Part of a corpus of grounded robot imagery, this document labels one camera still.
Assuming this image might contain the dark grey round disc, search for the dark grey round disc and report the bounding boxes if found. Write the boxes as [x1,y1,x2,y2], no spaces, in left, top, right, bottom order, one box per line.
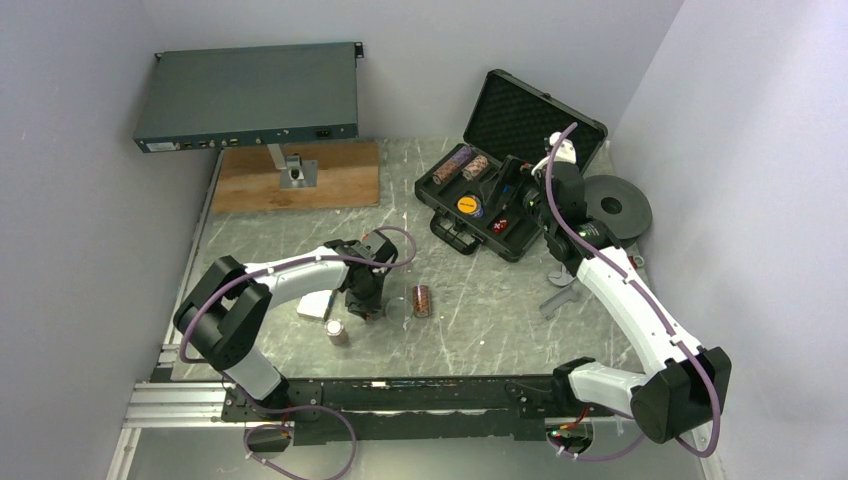
[585,175,653,242]

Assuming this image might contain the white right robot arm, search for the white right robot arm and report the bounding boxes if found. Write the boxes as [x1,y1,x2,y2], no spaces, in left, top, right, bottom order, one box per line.
[496,155,732,444]

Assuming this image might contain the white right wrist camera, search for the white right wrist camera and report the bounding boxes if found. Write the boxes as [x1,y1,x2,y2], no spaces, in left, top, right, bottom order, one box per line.
[548,132,577,165]

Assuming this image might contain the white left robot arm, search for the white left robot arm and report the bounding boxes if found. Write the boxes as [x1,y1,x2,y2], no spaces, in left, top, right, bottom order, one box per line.
[173,231,399,420]

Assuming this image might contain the yellow big blind button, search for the yellow big blind button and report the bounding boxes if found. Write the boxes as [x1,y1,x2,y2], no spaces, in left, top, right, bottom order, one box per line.
[456,195,483,217]

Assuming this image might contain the brown purple chip stack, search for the brown purple chip stack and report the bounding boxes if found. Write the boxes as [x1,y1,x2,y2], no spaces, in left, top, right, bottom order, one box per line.
[431,145,475,185]

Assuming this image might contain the Texas Hold'em card box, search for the Texas Hold'em card box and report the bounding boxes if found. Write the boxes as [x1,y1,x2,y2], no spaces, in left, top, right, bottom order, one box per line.
[296,290,336,322]

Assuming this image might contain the red brown chip stack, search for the red brown chip stack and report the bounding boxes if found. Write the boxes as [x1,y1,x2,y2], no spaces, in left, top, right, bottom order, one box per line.
[412,284,432,318]

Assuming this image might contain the grey metal stand bracket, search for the grey metal stand bracket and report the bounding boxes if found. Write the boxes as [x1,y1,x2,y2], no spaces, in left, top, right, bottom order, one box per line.
[267,144,318,190]

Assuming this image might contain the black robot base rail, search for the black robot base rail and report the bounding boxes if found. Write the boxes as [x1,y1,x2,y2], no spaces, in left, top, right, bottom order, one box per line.
[221,375,612,446]

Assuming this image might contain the brown white chip stack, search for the brown white chip stack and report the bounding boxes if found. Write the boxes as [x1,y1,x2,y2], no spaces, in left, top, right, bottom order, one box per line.
[462,155,489,181]

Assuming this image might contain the orange blue chip stack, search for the orange blue chip stack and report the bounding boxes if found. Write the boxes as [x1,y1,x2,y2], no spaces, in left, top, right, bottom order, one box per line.
[324,319,349,346]

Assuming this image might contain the grey rack network switch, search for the grey rack network switch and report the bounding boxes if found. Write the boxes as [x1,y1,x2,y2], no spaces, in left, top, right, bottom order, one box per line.
[133,42,364,153]

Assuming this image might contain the wooden board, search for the wooden board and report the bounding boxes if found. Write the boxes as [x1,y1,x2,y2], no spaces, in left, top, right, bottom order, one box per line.
[211,141,380,213]

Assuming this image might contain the black poker set case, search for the black poker set case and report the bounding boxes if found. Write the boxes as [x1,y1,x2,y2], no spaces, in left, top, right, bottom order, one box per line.
[414,69,608,262]

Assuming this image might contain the red handled adjustable wrench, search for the red handled adjustable wrench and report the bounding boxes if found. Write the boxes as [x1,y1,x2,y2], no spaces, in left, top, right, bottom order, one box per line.
[548,254,645,288]

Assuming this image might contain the red die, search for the red die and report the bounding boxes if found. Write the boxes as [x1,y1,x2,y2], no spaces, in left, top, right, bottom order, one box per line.
[490,218,509,234]

